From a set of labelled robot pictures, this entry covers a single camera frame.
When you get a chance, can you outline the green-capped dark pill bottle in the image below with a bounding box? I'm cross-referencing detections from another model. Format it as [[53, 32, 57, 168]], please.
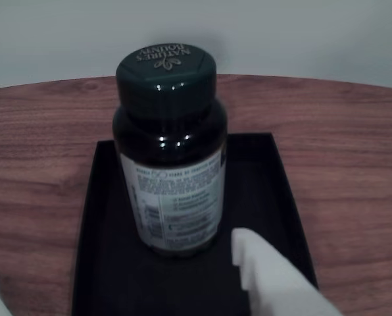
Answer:
[[112, 41, 229, 258]]

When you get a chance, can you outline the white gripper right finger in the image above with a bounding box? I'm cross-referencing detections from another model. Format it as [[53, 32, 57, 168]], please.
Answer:
[[231, 227, 345, 316]]

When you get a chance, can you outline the shallow black box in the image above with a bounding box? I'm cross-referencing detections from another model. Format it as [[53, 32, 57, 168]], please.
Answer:
[[71, 132, 319, 316]]

